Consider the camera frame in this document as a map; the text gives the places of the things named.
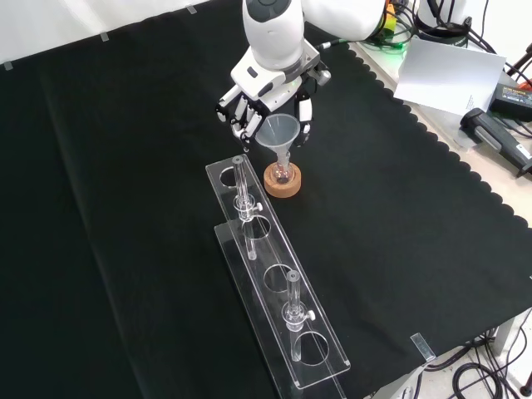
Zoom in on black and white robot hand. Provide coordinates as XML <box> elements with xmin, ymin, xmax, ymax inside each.
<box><xmin>214</xmin><ymin>41</ymin><xmax>333</xmax><ymax>150</ymax></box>

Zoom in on clear plastic funnel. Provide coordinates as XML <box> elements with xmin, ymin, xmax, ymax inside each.
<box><xmin>254</xmin><ymin>114</ymin><xmax>299</xmax><ymax>170</ymax></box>

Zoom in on small glass round-bottom flask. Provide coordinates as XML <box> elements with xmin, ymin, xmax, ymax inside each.
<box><xmin>272</xmin><ymin>154</ymin><xmax>294</xmax><ymax>185</ymax></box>

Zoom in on clear acrylic funnel stand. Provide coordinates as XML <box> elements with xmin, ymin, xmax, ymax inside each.
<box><xmin>204</xmin><ymin>154</ymin><xmax>352</xmax><ymax>399</ymax></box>

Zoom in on yellow stop button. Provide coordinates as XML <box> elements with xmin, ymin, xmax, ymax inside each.
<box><xmin>381</xmin><ymin>0</ymin><xmax>398</xmax><ymax>35</ymax></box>

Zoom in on pale board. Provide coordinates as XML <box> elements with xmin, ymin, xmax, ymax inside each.
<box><xmin>392</xmin><ymin>35</ymin><xmax>508</xmax><ymax>116</ymax></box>

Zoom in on black cloth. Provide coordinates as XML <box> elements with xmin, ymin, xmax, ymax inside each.
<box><xmin>0</xmin><ymin>0</ymin><xmax>532</xmax><ymax>399</ymax></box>

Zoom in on black and grey handheld device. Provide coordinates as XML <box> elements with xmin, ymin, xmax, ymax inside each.
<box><xmin>459</xmin><ymin>107</ymin><xmax>532</xmax><ymax>179</ymax></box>

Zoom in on black power adapter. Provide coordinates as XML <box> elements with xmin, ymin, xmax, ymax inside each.
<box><xmin>488</xmin><ymin>81</ymin><xmax>532</xmax><ymax>122</ymax></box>

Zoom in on clear tape strip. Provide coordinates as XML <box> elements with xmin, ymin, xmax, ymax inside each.
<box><xmin>410</xmin><ymin>332</ymin><xmax>437</xmax><ymax>362</ymax></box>

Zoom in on grey table leg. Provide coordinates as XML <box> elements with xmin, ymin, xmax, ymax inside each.
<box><xmin>494</xmin><ymin>307</ymin><xmax>527</xmax><ymax>354</ymax></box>

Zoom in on green and black wrist cable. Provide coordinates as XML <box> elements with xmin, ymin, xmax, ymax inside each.
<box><xmin>318</xmin><ymin>38</ymin><xmax>361</xmax><ymax>52</ymax></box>

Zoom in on cork ring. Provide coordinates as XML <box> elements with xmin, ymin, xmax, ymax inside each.
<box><xmin>264</xmin><ymin>162</ymin><xmax>303</xmax><ymax>200</ymax></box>

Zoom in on black base cable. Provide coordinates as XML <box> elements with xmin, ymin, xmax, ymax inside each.
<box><xmin>465</xmin><ymin>14</ymin><xmax>502</xmax><ymax>55</ymax></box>

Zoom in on grey metal bracket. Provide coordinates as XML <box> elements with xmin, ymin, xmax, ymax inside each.
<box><xmin>372</xmin><ymin>363</ymin><xmax>427</xmax><ymax>399</ymax></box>

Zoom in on black coiled cable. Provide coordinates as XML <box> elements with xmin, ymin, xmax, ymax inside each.
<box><xmin>423</xmin><ymin>328</ymin><xmax>516</xmax><ymax>399</ymax></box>

